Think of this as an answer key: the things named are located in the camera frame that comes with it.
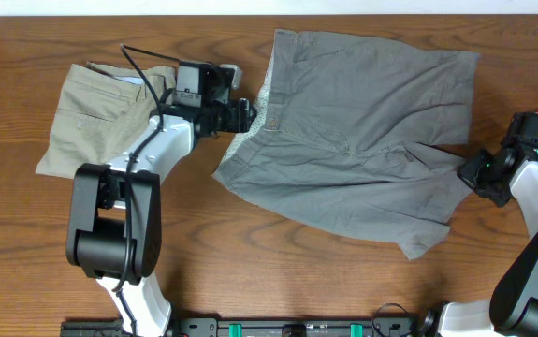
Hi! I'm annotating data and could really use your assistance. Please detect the grey shorts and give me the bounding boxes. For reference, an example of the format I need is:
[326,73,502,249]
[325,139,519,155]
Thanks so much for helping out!
[213,30,479,259]

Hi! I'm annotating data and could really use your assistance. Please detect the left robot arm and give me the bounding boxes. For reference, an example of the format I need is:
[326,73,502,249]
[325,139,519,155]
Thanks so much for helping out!
[61,99,257,336]

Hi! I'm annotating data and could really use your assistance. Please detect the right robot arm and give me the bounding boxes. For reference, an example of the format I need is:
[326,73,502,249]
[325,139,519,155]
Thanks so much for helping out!
[434,143,538,336]

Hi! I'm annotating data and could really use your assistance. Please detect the folded khaki shorts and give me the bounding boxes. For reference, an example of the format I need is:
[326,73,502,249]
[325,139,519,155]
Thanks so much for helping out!
[36,63,176,179]

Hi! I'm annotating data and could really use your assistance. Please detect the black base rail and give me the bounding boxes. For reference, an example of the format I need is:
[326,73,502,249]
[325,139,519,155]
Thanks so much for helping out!
[60,303,442,337]

